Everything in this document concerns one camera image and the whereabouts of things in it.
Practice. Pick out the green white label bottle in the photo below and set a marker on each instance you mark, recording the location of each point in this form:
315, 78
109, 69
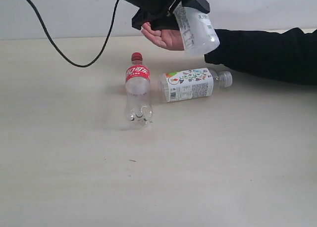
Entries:
197, 32

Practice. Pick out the person's open hand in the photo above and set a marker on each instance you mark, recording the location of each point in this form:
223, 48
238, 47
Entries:
166, 39

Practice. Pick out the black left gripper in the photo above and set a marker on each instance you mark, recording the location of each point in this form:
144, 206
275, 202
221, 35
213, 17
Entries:
150, 10

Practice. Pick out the black sleeved forearm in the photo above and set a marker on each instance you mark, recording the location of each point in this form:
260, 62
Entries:
288, 57

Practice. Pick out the floral white label bottle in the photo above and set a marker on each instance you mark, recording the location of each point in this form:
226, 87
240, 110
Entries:
193, 83

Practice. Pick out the red label cola bottle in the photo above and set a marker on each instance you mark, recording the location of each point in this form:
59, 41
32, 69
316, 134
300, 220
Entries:
138, 110

